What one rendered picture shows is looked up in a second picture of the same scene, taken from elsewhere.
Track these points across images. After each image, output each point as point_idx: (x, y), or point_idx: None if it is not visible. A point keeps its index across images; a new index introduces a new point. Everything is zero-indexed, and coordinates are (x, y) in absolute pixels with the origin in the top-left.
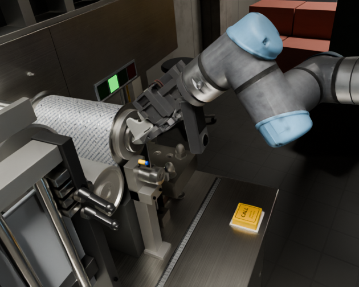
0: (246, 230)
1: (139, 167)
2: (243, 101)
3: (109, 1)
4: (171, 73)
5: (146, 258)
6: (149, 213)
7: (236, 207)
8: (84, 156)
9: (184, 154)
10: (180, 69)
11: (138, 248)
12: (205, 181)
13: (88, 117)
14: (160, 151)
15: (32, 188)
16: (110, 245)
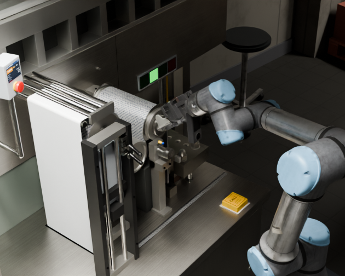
0: (230, 211)
1: (159, 146)
2: (212, 120)
3: (163, 10)
4: (183, 97)
5: (151, 214)
6: (159, 179)
7: None
8: None
9: (197, 146)
10: (189, 95)
11: (147, 205)
12: (214, 173)
13: (133, 108)
14: (180, 139)
15: None
16: None
